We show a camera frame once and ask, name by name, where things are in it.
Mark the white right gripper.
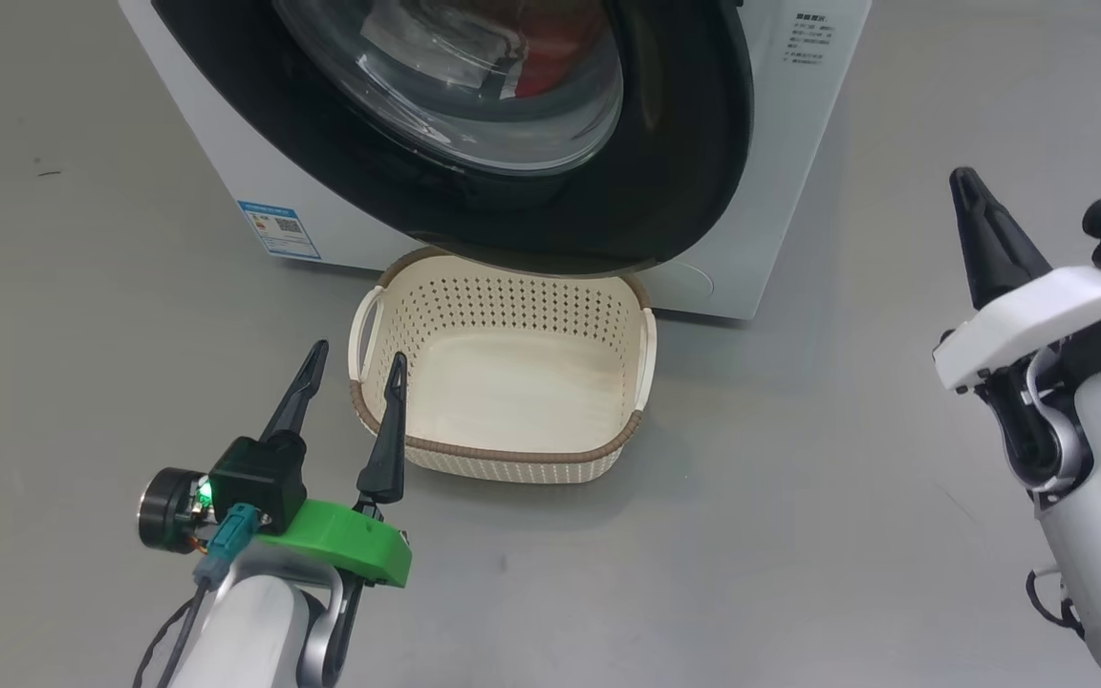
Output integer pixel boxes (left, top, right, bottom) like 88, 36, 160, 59
933, 167, 1101, 393

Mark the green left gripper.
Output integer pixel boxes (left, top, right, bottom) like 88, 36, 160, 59
254, 340, 413, 589

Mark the black round glass washer door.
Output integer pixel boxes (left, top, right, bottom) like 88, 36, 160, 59
151, 0, 755, 278

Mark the red garment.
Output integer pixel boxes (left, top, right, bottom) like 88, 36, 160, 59
512, 0, 611, 101

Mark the cream perforated laundry basket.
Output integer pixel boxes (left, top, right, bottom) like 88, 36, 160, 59
348, 247, 658, 484

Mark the white front-load washing machine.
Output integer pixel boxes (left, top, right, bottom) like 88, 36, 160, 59
119, 0, 872, 321

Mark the blue energy label sticker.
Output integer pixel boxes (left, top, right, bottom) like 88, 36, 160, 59
237, 200, 322, 261

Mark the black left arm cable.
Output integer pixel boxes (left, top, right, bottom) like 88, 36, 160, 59
135, 504, 260, 688

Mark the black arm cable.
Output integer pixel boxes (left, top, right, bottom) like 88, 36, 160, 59
135, 504, 260, 688
1026, 569, 1085, 636

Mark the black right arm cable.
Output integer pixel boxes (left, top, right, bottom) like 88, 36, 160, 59
1026, 569, 1085, 636

